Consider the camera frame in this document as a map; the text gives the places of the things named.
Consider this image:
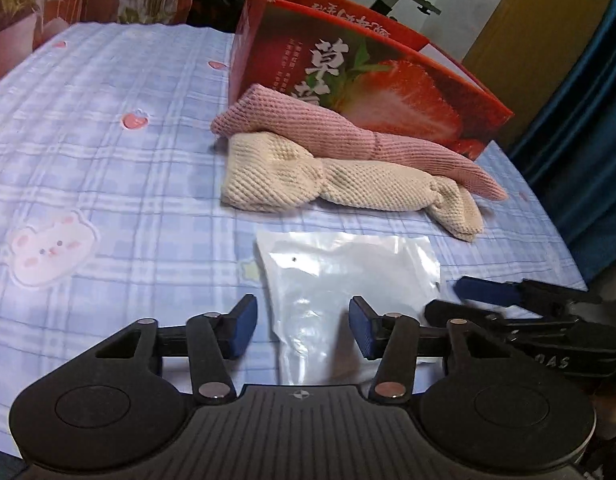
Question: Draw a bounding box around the white plastic bag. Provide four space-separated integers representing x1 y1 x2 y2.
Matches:
256 231 441 386

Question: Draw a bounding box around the cream knitted cloth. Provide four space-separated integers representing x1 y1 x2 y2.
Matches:
221 132 484 242

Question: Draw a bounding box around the pink knitted cloth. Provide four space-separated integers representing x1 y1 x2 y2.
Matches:
210 84 508 202

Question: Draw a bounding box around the blue plaid tablecloth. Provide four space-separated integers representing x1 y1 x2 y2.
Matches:
0 23 584 454

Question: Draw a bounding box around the blue curtain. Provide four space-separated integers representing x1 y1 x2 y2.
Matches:
509 0 616 282

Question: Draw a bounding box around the wooden door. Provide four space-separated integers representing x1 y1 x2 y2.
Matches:
463 0 610 148

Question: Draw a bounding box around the red strawberry cardboard box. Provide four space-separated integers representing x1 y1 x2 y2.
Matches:
229 0 513 159

